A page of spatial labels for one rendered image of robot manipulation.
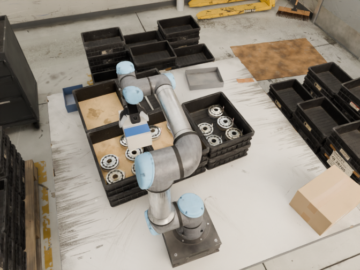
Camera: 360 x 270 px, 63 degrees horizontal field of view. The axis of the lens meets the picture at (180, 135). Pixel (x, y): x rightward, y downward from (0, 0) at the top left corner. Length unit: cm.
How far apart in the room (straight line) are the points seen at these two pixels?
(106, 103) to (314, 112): 179
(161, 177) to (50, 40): 372
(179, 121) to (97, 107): 106
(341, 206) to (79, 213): 138
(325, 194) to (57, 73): 314
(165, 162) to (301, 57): 343
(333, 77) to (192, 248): 238
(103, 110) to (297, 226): 136
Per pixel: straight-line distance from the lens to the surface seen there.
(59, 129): 216
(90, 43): 333
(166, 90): 118
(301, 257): 250
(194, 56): 323
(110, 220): 170
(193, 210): 132
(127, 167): 169
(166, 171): 95
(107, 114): 198
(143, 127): 146
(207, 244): 150
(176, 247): 150
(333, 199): 174
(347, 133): 264
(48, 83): 374
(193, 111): 195
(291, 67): 398
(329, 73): 338
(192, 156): 97
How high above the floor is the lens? 222
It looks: 50 degrees down
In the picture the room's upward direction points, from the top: 1 degrees clockwise
